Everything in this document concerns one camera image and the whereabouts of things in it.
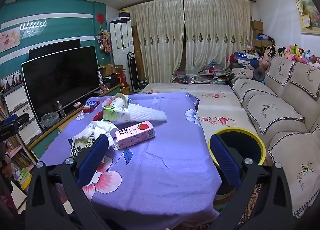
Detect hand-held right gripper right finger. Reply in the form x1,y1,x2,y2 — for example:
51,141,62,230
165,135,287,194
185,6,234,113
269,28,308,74
209,134,294,230

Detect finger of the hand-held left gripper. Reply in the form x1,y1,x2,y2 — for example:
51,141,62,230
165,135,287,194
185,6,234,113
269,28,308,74
5,113,29,127

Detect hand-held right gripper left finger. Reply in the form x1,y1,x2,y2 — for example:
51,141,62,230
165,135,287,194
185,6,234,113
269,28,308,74
25,134,110,230

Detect white blue refill pouch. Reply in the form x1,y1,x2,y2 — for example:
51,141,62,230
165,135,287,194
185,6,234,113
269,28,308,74
68,130,100,158

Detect yellow rimmed trash bin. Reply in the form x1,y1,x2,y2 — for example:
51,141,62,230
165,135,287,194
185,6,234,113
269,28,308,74
207,127,266,195

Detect pink strawberry milk carton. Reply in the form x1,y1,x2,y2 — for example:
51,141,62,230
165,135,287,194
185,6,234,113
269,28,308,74
114,120,156,149

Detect green label plastic bottle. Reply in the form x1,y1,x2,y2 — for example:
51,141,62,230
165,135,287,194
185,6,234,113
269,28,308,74
103,105,130,123

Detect white paper cup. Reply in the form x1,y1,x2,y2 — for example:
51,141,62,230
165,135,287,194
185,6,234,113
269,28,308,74
110,93,132,109

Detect white foam net sleeve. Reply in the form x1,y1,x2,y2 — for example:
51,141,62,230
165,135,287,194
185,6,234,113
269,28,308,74
127,103,168,123

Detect white drawer cabinet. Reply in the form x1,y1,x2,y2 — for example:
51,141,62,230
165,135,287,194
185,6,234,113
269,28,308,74
2,84,43,147

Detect row of books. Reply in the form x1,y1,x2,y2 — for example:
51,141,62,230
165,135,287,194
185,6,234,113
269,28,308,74
0,140,33,190

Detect glass ashtray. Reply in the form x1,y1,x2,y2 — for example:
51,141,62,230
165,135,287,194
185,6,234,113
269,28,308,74
40,112,60,128

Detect teal wooden television stand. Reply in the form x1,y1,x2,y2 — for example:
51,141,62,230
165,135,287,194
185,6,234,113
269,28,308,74
27,84,122,161

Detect framed photos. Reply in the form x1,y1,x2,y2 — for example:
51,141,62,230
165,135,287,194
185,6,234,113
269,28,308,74
0,70,22,91

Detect clear water bottle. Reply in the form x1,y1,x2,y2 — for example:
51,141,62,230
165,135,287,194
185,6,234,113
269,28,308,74
56,101,66,118

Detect patterned rug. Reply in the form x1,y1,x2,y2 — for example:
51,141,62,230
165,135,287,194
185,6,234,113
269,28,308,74
212,182,265,230

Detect red tray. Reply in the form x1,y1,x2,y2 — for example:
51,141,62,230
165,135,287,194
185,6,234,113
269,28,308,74
82,104,99,113

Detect floral floor mat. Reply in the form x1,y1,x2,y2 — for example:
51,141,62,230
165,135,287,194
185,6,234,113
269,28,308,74
137,83,253,146

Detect large flat television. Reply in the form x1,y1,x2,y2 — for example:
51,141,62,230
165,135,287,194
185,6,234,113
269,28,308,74
21,45,100,123

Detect purple floral tablecloth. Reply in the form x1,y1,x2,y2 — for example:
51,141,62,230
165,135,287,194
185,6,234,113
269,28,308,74
39,92,223,223

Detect beige sofa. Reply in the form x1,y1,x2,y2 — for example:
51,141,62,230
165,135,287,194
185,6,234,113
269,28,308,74
230,57,320,220

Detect smaller black television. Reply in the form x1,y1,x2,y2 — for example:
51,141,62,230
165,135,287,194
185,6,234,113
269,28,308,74
28,39,82,59

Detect glass table with books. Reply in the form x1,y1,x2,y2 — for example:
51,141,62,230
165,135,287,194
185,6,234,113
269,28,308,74
171,69,230,86

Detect dark round cushion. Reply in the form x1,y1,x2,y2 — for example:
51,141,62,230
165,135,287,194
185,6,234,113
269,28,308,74
253,68,267,82

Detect open cardboard box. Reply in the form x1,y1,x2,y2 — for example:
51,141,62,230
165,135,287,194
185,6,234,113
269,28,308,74
100,63,125,78

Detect black tower fan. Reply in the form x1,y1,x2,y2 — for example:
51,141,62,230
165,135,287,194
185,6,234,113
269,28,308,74
127,52,138,93

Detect blue star print cushion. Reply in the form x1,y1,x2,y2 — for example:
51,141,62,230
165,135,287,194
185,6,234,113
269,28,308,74
235,51,260,62

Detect hanging artificial flowers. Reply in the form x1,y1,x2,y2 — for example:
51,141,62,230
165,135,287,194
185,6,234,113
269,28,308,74
96,27,111,54

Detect pile of plush toys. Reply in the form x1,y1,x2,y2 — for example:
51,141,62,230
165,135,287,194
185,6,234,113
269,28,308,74
234,44,320,71

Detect beige patterned curtain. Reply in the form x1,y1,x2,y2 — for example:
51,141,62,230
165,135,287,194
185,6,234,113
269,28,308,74
129,0,185,84
184,0,252,71

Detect stack of cardboard boxes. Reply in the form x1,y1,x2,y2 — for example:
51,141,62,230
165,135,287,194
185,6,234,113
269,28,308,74
251,20,272,47

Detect framed flower painting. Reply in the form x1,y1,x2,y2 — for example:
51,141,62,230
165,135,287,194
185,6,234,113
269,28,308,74
290,0,320,34

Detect cartoon wall poster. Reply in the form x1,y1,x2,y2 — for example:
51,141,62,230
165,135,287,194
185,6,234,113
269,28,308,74
0,27,20,53

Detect crystal wall ornament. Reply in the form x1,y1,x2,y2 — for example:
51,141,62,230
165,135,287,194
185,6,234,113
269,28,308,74
19,20,48,39

